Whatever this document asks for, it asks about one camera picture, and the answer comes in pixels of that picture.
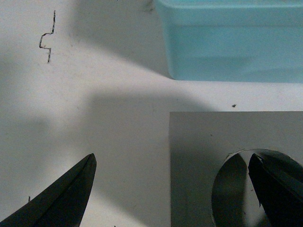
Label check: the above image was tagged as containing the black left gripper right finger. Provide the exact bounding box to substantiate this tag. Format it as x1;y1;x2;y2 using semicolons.
248;153;303;227

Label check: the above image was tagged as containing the light blue plastic box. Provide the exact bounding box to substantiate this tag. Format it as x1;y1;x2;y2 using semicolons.
154;0;303;83

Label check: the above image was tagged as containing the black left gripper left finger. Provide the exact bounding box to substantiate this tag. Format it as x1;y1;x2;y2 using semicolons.
0;153;97;227

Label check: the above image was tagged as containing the gray cube with round hole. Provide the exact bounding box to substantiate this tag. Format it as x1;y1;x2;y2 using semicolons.
169;111;303;227

